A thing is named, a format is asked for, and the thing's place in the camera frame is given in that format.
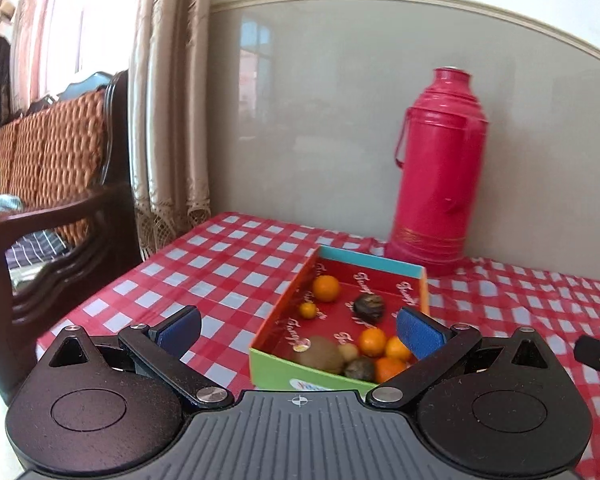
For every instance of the red checked tablecloth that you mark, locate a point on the red checked tablecloth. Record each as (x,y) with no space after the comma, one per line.
(230,270)

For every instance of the colourful cardboard box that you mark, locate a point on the colourful cardboard box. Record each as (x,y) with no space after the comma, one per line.
(380,280)

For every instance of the dark passion fruit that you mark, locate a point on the dark passion fruit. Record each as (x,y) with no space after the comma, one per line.
(369,307)
(358,369)

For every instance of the pale hat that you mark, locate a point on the pale hat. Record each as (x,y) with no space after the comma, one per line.
(4,16)

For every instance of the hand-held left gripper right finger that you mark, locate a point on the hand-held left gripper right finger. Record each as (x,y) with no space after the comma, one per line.
(420,335)

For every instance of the small pale round fruit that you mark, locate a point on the small pale round fruit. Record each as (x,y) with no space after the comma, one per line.
(348,351)

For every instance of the wooden chair with rattan back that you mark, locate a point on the wooden chair with rattan back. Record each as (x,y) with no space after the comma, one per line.
(55,160)

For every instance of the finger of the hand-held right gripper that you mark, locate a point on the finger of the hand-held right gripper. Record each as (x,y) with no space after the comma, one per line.
(597,355)

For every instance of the brown kiwi with sticker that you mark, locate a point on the brown kiwi with sticker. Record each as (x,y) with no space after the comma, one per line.
(321,355)

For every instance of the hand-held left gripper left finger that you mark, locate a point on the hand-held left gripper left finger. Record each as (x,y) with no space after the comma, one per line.
(180,332)

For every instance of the large orange mandarin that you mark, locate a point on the large orange mandarin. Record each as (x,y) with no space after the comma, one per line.
(326,288)

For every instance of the red thermos flask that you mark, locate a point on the red thermos flask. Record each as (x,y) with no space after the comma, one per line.
(440,175)

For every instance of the beige curtain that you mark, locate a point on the beige curtain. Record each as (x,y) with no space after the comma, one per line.
(170,110)

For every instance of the blue plaid cloth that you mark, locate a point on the blue plaid cloth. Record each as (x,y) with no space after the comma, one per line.
(30,250)

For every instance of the small yellow kumquat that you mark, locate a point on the small yellow kumquat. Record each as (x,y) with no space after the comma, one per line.
(308,310)

